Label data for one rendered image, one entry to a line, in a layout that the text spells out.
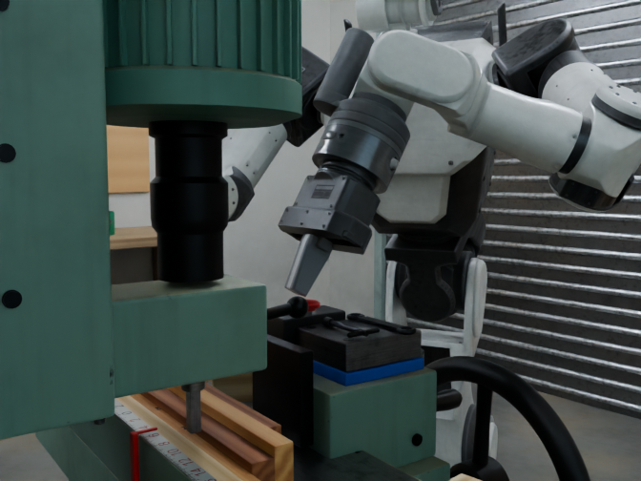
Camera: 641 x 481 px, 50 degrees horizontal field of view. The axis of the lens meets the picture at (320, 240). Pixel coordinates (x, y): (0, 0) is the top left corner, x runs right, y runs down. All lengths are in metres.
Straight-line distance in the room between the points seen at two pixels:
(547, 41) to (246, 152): 0.48
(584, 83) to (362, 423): 0.52
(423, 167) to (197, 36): 0.66
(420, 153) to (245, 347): 0.60
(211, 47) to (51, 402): 0.24
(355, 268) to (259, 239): 0.71
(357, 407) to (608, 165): 0.38
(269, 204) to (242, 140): 3.48
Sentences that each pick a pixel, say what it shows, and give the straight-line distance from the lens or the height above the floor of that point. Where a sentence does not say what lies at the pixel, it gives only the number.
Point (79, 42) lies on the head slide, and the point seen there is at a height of 1.23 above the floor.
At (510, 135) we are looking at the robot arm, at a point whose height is 1.20.
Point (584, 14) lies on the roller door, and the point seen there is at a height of 1.92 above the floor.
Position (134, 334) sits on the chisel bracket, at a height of 1.04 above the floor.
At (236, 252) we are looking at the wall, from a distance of 4.47.
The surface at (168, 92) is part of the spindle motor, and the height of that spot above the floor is 1.21.
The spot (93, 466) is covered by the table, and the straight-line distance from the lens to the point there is 0.69.
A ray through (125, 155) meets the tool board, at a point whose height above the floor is 1.26.
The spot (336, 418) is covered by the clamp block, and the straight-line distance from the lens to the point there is 0.64.
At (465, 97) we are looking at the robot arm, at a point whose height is 1.23.
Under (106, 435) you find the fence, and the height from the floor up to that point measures 0.93.
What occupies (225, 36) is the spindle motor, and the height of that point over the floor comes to 1.25.
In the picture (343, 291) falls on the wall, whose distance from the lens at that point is 4.87.
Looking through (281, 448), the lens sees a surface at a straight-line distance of 0.54.
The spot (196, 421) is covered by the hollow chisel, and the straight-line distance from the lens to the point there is 0.57.
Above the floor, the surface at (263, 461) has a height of 0.95.
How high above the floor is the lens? 1.16
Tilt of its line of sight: 6 degrees down
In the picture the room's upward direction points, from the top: straight up
